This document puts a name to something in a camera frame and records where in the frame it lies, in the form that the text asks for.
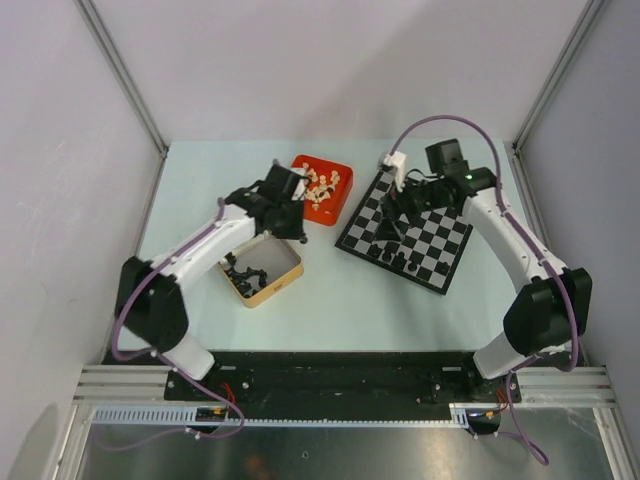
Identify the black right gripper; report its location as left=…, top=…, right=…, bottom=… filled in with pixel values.
left=372, top=169, right=444, bottom=243

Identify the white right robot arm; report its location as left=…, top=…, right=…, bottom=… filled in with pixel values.
left=374, top=140, right=593, bottom=401

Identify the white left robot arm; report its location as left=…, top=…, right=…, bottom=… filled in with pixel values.
left=111, top=162, right=309, bottom=400

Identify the pile of white chess pieces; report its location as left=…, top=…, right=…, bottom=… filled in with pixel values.
left=304, top=169, right=341, bottom=209

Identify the pile of black chess pieces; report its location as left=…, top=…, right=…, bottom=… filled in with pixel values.
left=223, top=253, right=267, bottom=298

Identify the gold metal tin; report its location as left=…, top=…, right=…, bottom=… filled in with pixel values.
left=218, top=236, right=304, bottom=309

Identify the black and white chessboard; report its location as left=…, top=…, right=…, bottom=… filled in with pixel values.
left=335, top=171, right=472, bottom=295

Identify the red plastic tray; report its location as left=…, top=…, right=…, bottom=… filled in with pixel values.
left=292, top=155, right=353, bottom=226

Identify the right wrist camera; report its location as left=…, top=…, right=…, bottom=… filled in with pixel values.
left=380, top=151, right=407, bottom=192

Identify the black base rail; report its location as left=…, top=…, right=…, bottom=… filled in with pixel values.
left=165, top=351, right=522, bottom=404

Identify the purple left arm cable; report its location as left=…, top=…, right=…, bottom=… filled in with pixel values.
left=94, top=197, right=246, bottom=451

